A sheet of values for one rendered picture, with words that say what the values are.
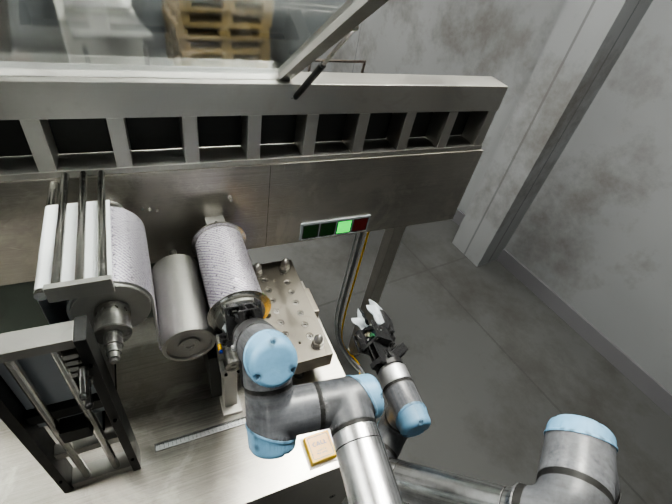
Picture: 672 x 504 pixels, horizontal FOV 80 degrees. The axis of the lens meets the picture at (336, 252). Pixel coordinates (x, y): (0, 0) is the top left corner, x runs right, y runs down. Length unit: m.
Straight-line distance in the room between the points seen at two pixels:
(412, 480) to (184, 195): 0.85
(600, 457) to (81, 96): 1.17
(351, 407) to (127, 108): 0.76
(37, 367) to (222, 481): 0.54
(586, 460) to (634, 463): 2.07
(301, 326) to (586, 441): 0.75
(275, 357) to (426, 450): 1.78
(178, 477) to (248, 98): 0.93
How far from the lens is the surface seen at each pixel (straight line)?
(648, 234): 2.94
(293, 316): 1.26
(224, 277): 0.97
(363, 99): 1.14
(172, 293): 1.06
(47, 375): 0.88
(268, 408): 0.65
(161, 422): 1.25
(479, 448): 2.45
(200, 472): 1.19
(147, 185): 1.10
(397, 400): 0.97
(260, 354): 0.59
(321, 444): 1.19
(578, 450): 0.88
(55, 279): 0.83
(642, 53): 2.91
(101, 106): 1.01
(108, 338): 0.85
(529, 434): 2.63
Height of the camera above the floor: 2.02
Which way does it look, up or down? 42 degrees down
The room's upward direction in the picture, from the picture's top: 12 degrees clockwise
